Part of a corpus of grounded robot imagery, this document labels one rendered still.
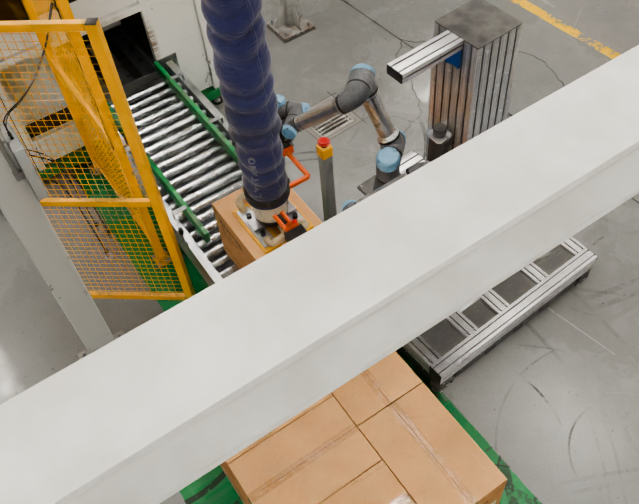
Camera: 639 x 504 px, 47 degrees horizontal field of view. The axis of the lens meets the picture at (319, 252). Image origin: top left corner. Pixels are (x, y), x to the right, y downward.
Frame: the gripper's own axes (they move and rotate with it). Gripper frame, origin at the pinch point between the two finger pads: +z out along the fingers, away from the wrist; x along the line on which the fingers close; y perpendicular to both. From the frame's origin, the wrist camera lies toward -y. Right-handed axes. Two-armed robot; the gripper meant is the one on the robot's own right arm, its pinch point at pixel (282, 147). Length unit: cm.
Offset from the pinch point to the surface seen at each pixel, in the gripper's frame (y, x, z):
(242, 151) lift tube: 32, -36, -44
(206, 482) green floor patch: 91, -117, 107
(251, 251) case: 41, -45, 13
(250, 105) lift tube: 40, -31, -74
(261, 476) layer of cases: 127, -96, 53
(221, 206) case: 5.5, -42.8, 13.0
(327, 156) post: 8.6, 22.1, 13.0
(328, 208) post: 8, 20, 55
